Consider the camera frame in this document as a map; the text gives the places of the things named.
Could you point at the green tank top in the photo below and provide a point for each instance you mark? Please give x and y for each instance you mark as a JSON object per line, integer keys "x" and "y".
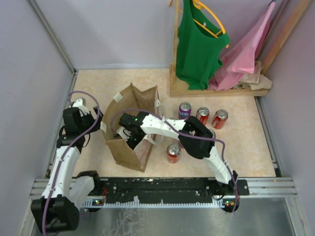
{"x": 199, "y": 45}

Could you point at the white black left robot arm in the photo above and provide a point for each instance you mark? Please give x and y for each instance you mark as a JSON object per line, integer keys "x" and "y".
{"x": 58, "y": 208}

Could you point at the beige cloth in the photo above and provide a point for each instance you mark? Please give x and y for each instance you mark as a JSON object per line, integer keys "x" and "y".
{"x": 255, "y": 80}

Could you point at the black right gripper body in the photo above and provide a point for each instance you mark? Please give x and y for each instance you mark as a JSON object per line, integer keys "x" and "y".
{"x": 134, "y": 140}

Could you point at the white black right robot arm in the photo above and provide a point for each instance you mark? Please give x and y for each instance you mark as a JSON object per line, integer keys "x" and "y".
{"x": 195, "y": 137}

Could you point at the wooden clothes rack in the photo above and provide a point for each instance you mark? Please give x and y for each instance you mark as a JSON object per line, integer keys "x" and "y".
{"x": 179, "y": 88}

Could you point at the red coca-cola can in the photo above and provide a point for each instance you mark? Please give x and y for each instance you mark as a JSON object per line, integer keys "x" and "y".
{"x": 173, "y": 152}

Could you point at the pink shirt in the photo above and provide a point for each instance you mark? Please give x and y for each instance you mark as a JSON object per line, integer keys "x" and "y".
{"x": 242, "y": 57}

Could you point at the red cola can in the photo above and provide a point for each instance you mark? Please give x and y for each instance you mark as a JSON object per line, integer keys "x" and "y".
{"x": 220, "y": 119}

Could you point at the aluminium frame rail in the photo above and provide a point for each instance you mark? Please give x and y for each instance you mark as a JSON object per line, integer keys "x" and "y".
{"x": 265, "y": 187}

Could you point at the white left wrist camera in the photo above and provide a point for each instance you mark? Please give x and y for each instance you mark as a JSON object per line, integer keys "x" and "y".
{"x": 80, "y": 103}

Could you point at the tan canvas tote bag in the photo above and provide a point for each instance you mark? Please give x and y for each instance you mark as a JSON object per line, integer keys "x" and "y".
{"x": 134, "y": 158}

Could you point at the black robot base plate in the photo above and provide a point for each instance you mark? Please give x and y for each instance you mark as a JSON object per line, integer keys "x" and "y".
{"x": 173, "y": 190}

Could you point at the red coke can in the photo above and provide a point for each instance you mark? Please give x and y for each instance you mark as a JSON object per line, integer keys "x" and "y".
{"x": 203, "y": 114}

